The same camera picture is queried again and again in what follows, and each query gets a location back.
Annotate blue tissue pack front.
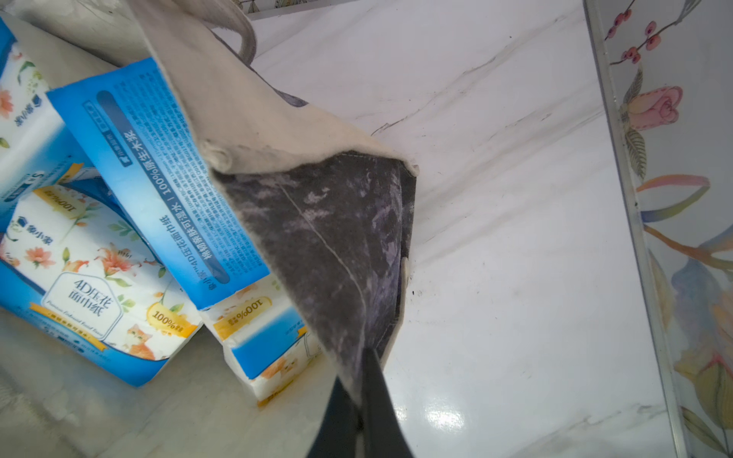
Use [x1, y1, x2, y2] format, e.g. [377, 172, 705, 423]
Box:
[48, 58, 270, 310]

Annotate beige canvas tote bag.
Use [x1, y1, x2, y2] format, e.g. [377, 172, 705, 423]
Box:
[111, 1, 417, 405]

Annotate blue white tissue pack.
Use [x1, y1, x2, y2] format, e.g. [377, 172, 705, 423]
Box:
[1, 20, 94, 221]

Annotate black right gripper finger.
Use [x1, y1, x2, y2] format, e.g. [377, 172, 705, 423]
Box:
[307, 348, 413, 458]

